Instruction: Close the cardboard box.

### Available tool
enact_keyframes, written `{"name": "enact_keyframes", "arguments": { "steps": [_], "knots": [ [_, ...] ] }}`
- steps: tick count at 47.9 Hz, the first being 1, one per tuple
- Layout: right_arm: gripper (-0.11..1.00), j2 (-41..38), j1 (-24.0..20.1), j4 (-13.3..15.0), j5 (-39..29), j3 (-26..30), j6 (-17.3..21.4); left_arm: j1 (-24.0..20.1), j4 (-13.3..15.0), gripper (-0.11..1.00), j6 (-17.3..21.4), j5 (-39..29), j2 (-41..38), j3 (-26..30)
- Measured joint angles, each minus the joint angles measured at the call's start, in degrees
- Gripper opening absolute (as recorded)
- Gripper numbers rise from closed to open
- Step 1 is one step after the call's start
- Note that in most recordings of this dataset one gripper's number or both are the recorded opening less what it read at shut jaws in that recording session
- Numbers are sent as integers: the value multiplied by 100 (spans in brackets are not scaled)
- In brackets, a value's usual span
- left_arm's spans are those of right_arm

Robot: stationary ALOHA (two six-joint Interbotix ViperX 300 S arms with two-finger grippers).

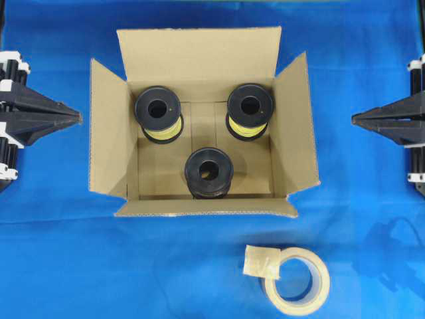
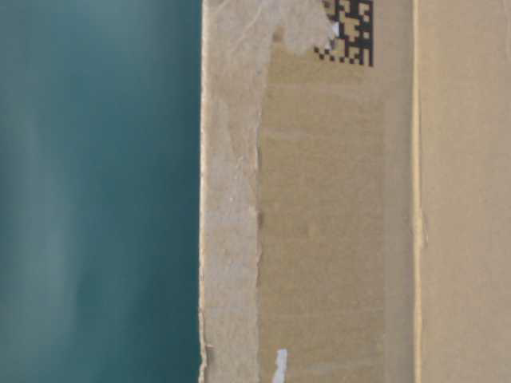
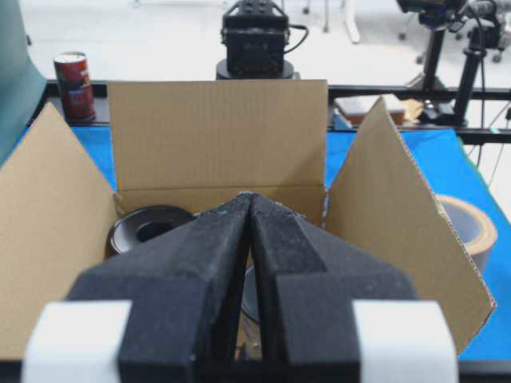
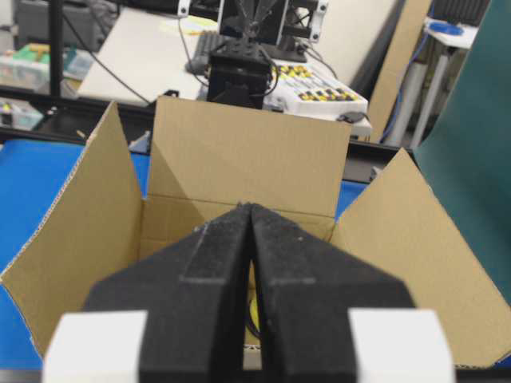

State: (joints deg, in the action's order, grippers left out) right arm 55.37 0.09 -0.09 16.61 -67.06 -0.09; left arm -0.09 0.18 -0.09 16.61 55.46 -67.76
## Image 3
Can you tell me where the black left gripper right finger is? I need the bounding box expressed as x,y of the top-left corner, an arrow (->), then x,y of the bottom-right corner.
248,191 -> 460,383

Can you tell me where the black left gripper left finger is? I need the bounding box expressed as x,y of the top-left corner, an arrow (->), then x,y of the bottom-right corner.
23,191 -> 252,383

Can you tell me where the brown cardboard box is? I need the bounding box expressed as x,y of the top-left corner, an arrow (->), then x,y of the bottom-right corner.
1,80 -> 496,361

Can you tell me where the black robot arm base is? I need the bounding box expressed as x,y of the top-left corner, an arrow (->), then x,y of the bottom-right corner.
216,1 -> 309,80

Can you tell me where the black round object in box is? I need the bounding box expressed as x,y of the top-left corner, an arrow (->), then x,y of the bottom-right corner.
106,205 -> 195,257

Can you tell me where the brown flat box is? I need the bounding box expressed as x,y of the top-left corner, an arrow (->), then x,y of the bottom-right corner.
333,95 -> 424,124

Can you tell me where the beige masking tape roll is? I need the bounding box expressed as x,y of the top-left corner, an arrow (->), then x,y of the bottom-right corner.
436,194 -> 498,274

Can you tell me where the blue table cloth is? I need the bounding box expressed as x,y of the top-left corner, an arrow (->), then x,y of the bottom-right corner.
14,126 -> 510,361

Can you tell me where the red cylindrical can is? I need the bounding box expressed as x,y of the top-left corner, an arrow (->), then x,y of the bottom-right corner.
53,51 -> 96,120

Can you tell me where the teal backdrop sheet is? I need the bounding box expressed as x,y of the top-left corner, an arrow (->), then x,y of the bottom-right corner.
1,1 -> 46,161

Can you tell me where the black camera stand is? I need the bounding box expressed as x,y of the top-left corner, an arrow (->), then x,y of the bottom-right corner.
394,0 -> 508,127

